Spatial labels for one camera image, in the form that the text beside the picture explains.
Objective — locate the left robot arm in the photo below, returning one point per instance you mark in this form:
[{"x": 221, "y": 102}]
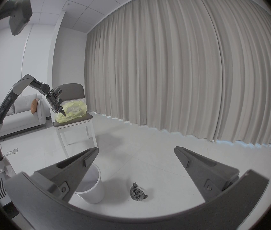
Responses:
[{"x": 6, "y": 102}]

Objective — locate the white trash bin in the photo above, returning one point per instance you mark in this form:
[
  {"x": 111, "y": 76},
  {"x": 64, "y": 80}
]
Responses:
[{"x": 94, "y": 188}]

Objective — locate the white curtain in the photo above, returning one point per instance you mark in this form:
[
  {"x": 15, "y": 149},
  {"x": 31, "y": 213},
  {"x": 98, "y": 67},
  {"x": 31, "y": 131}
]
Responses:
[{"x": 173, "y": 68}]

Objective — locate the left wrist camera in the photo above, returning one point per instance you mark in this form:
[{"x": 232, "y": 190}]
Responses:
[{"x": 58, "y": 91}]

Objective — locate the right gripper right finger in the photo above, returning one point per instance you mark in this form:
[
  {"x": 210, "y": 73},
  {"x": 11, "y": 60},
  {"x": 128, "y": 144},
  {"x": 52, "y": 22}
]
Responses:
[{"x": 204, "y": 171}]

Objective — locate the white sofa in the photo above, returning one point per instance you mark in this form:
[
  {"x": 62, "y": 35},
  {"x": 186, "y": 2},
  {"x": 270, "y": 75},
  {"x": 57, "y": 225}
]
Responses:
[{"x": 18, "y": 123}]

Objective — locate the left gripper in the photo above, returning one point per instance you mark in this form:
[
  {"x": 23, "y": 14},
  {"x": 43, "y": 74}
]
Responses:
[{"x": 55, "y": 103}]

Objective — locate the black plastic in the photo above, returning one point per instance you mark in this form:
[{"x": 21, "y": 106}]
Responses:
[{"x": 137, "y": 193}]

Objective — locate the yellow plastic bag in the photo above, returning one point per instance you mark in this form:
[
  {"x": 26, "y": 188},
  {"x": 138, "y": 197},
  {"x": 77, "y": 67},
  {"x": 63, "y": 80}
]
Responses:
[{"x": 73, "y": 111}]

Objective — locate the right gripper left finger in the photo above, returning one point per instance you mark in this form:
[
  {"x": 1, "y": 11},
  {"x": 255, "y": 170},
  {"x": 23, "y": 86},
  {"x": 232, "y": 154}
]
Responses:
[{"x": 70, "y": 171}]

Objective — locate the orange cushion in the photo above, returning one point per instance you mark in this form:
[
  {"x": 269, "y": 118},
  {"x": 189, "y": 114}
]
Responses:
[{"x": 34, "y": 106}]

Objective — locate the dark grey white-legged chair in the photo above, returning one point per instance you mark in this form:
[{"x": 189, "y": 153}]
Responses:
[{"x": 72, "y": 90}]

